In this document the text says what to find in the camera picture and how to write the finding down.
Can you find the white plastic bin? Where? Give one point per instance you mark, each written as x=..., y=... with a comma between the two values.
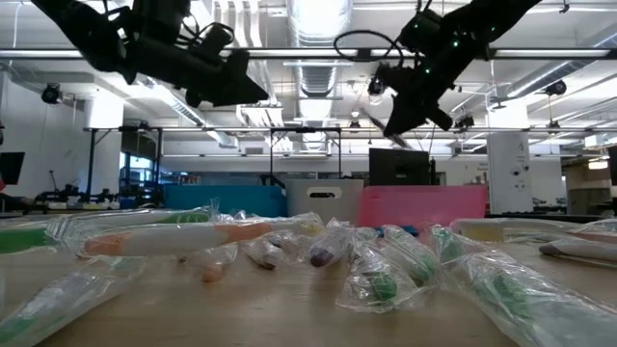
x=299, y=207

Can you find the black monitor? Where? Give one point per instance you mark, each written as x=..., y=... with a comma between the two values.
x=395, y=166

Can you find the white hanging light fixture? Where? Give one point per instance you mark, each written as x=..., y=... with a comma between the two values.
x=260, y=115

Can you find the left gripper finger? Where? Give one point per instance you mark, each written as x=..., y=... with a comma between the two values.
x=241, y=84

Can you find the teal plastic bin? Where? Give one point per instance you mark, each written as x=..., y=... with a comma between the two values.
x=222, y=200

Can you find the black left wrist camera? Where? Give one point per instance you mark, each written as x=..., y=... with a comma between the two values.
x=219, y=38

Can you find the black horizontal ceiling rail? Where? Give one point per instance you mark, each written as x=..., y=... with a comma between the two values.
x=217, y=129

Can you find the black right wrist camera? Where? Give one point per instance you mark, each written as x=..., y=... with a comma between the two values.
x=419, y=29

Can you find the dark wall monitor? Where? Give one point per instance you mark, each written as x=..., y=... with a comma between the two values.
x=12, y=168

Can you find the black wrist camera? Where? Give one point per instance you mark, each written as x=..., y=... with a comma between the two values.
x=419, y=29
x=219, y=38

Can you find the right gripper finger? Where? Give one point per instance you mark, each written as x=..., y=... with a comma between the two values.
x=410, y=111

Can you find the silver ceiling duct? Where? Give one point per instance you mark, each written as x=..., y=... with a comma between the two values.
x=318, y=77

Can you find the black workbench equipment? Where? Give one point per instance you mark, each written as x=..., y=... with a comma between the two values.
x=58, y=196

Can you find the black ceiling spotlight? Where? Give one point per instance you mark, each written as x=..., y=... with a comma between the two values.
x=50, y=94
x=464, y=123
x=556, y=88
x=375, y=87
x=213, y=87

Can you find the black overhead rig bar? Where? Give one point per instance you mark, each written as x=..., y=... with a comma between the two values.
x=299, y=53

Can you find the black metal stand frame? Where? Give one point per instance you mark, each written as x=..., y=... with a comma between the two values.
x=305, y=129

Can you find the orange toothbrush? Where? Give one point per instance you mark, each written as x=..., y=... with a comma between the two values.
x=482, y=232
x=169, y=238
x=373, y=120
x=210, y=274

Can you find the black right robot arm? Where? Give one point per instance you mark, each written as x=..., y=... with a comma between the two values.
x=491, y=17

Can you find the green wrapped toothbrush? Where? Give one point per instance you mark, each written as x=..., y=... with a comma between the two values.
x=185, y=218
x=383, y=289
x=419, y=265
x=53, y=308
x=511, y=294

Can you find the pink plastic bin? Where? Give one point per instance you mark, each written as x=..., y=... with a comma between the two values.
x=424, y=207

